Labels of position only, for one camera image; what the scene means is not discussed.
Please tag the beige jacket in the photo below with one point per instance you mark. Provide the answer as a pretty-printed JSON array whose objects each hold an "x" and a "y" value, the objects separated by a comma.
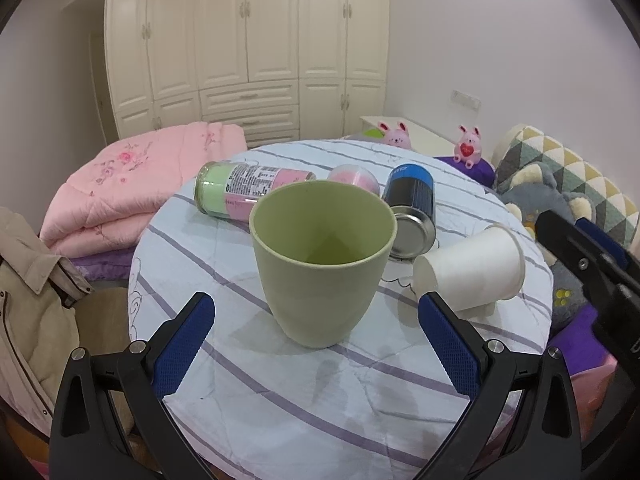
[{"x": 35, "y": 320}]

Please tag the white wall socket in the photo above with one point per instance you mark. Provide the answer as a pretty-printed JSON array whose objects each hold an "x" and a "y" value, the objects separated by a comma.
[{"x": 465, "y": 99}]

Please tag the pink quilt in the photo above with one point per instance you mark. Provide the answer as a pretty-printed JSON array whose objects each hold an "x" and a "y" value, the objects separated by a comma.
[{"x": 125, "y": 180}]

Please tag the grey plush bear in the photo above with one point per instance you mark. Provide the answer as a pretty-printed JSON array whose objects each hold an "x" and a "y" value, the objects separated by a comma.
[{"x": 537, "y": 185}]

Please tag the small pink jar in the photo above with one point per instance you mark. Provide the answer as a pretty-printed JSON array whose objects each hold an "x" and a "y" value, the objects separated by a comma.
[{"x": 355, "y": 177}]

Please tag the geometric patterned pillow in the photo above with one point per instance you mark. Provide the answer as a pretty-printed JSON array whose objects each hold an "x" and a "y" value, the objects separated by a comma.
[{"x": 575, "y": 165}]

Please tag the white striped tablecloth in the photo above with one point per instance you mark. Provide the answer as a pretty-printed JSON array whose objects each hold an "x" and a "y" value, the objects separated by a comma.
[{"x": 280, "y": 410}]

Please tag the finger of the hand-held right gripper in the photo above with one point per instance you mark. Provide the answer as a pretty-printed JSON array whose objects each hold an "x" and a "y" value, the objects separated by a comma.
[
  {"x": 602, "y": 241},
  {"x": 567, "y": 242}
]

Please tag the white paper cup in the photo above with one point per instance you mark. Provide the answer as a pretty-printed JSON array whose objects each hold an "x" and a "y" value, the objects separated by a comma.
[{"x": 475, "y": 272}]

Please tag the pink bunny plush with heart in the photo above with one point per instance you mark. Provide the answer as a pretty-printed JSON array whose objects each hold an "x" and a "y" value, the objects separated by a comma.
[{"x": 468, "y": 147}]

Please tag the blue and black can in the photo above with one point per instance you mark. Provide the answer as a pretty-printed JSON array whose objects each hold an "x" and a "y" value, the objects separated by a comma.
[{"x": 410, "y": 192}]

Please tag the cream wardrobe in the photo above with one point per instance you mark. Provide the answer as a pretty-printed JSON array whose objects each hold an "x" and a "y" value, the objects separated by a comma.
[{"x": 245, "y": 35}]

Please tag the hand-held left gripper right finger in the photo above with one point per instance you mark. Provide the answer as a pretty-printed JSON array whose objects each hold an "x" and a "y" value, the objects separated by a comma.
[{"x": 450, "y": 347}]

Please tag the green and pink glass jar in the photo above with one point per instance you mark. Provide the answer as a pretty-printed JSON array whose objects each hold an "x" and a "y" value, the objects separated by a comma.
[{"x": 220, "y": 195}]

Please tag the green cup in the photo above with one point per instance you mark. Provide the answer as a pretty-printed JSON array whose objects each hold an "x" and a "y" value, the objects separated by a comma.
[{"x": 315, "y": 295}]

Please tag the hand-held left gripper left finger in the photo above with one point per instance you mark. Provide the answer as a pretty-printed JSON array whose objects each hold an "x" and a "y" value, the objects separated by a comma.
[{"x": 184, "y": 346}]

